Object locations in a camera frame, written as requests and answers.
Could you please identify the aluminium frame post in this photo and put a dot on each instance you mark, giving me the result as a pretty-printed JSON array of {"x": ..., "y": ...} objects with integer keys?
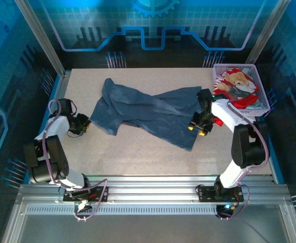
[
  {"x": 267, "y": 33},
  {"x": 41, "y": 38}
]

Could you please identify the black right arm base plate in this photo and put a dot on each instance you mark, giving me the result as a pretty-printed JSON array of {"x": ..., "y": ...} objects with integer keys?
[{"x": 206, "y": 195}]

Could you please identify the blue t-shirt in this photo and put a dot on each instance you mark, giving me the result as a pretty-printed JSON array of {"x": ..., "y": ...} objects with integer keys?
[{"x": 148, "y": 111}]

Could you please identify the light grey garment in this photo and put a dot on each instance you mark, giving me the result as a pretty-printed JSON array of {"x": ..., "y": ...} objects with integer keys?
[{"x": 250, "y": 72}]

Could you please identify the lavender plastic basket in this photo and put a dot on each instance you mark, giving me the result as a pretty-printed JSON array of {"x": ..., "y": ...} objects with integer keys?
[{"x": 263, "y": 108}]

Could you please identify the red teddy bear t-shirt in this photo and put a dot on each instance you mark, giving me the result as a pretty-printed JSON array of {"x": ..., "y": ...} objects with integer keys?
[{"x": 239, "y": 83}]

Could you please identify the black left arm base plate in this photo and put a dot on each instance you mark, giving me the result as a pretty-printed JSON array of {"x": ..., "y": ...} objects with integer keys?
[{"x": 97, "y": 196}]

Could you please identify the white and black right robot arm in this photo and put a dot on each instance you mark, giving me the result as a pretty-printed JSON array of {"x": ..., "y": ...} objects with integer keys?
[{"x": 244, "y": 146}]

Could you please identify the aluminium mounting rail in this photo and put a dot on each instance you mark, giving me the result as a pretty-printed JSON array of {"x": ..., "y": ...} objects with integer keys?
[{"x": 150, "y": 189}]

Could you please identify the slotted metal strip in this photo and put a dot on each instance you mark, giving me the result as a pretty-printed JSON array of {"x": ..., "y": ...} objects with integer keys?
[{"x": 150, "y": 210}]

